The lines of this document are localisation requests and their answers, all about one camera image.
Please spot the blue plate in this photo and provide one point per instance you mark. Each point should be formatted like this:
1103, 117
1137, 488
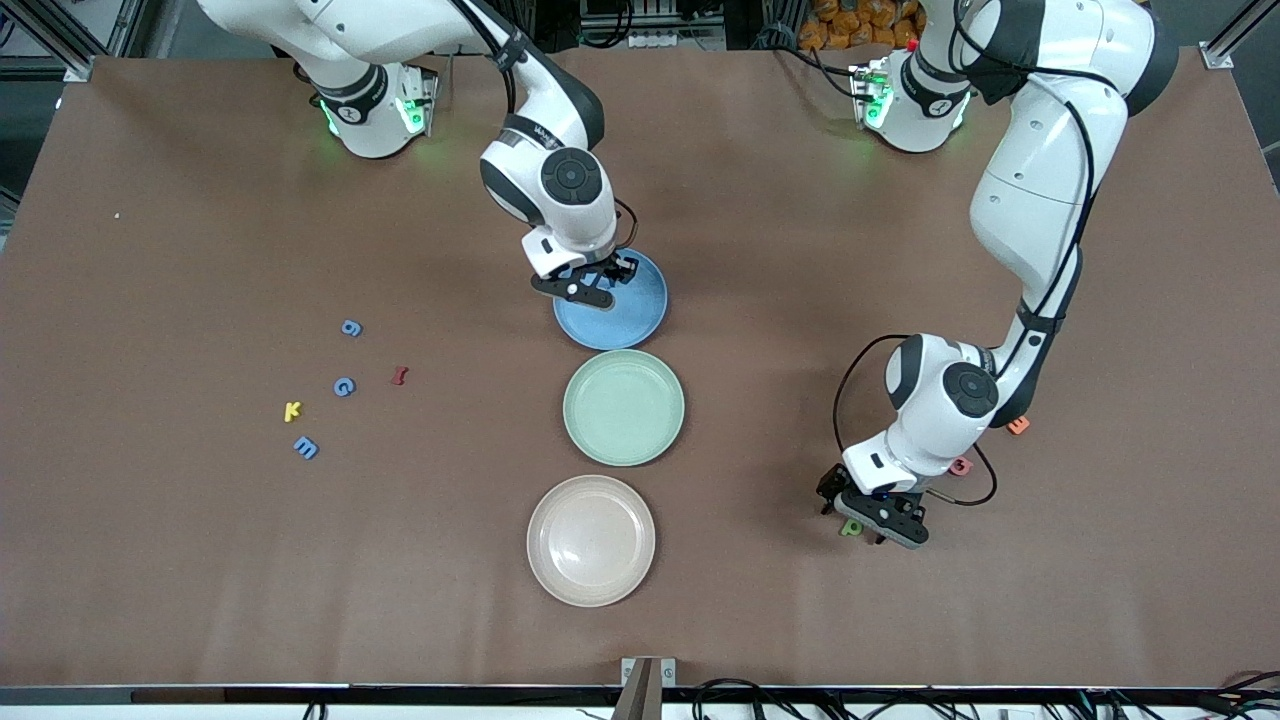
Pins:
625, 320

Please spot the metal corner bracket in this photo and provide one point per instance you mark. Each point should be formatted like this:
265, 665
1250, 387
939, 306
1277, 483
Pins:
1217, 57
78, 68

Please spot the blue foam letter G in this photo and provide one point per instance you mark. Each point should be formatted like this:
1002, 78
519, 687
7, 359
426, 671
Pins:
335, 386

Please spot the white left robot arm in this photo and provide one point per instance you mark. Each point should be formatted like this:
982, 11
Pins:
1040, 170

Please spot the white power strip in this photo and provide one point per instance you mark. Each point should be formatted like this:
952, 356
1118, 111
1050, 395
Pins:
675, 40

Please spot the pink foam letter G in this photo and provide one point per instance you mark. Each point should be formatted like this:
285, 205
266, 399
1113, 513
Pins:
962, 467

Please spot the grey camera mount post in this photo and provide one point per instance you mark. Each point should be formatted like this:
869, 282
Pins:
638, 695

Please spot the metal table edge bracket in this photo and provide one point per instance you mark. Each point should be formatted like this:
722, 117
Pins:
668, 672

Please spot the green foam letter P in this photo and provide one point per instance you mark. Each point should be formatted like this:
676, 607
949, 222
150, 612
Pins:
850, 528

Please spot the brown table cover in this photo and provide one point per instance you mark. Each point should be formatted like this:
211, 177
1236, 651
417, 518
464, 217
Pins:
800, 620

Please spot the yellow foam letter K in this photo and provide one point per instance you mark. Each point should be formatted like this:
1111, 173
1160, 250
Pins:
291, 411

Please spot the green plate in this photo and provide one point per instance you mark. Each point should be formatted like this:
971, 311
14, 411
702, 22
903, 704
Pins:
623, 407

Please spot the beige plate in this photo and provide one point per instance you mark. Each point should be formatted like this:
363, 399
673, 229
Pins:
591, 540

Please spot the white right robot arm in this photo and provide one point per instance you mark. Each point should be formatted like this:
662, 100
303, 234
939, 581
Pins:
560, 180

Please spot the table edge rail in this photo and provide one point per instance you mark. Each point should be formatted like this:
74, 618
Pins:
400, 695

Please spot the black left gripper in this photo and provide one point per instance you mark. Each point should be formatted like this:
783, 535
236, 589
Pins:
832, 487

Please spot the orange foam letter E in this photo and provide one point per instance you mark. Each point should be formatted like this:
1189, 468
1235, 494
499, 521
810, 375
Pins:
1020, 427

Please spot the orange fruit pile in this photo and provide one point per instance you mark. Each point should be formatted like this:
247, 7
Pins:
860, 20

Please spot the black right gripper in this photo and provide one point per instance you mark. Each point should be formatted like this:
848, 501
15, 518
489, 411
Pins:
617, 269

